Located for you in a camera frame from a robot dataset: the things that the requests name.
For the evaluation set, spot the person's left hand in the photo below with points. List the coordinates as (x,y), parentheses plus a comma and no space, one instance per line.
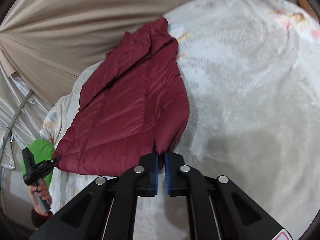
(39,194)

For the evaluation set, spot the white fleece blanket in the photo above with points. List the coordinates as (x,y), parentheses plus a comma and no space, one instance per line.
(251,70)

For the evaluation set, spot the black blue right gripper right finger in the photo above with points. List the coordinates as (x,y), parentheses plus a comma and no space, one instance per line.
(217,207)

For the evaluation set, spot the white satin curtain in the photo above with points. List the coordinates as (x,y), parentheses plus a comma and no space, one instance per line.
(22,116)

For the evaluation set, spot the maroon puffer jacket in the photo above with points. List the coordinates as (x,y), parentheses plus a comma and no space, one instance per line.
(133,104)

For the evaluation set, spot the beige backdrop curtain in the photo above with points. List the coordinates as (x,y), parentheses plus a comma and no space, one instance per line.
(48,43)

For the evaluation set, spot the green cloth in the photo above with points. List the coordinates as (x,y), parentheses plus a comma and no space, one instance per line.
(42,150)

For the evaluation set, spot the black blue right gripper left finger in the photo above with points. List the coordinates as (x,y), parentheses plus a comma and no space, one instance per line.
(106,208)

